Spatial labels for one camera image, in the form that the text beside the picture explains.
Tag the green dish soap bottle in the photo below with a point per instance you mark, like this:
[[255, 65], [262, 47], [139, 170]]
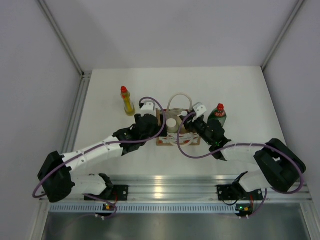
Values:
[[219, 114]]

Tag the white slotted cable duct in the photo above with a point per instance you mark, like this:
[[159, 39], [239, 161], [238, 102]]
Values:
[[104, 208]]

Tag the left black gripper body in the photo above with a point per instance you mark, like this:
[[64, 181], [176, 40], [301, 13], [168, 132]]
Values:
[[156, 132]]

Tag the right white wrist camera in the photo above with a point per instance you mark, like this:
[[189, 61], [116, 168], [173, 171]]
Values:
[[199, 110]]

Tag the aluminium frame post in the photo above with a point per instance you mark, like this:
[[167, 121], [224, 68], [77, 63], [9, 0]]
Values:
[[289, 21], [59, 34]]

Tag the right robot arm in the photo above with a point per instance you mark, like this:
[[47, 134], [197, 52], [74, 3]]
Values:
[[278, 167]]

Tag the right aluminium frame post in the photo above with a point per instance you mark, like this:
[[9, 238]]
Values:
[[289, 21]]

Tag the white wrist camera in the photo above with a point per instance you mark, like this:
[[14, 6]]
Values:
[[199, 110], [147, 106]]

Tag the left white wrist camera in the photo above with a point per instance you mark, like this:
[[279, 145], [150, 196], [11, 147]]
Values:
[[147, 106]]

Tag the cream pump lotion bottle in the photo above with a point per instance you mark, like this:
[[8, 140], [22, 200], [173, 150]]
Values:
[[181, 117]]

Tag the left aluminium frame post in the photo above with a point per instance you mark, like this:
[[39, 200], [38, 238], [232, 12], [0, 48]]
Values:
[[59, 34]]

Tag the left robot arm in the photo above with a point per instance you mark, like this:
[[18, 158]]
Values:
[[60, 174]]

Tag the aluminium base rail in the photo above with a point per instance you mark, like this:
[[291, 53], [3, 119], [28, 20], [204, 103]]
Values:
[[143, 188]]

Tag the yellow dish soap bottle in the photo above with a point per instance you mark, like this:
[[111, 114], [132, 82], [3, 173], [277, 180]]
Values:
[[128, 104]]

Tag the jute watermelon canvas bag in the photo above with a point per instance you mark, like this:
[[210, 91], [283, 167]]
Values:
[[188, 139]]

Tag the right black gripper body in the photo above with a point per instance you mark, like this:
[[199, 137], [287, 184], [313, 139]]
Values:
[[202, 126]]

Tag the pale green white-capped bottle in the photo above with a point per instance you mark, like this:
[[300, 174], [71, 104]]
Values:
[[172, 125]]

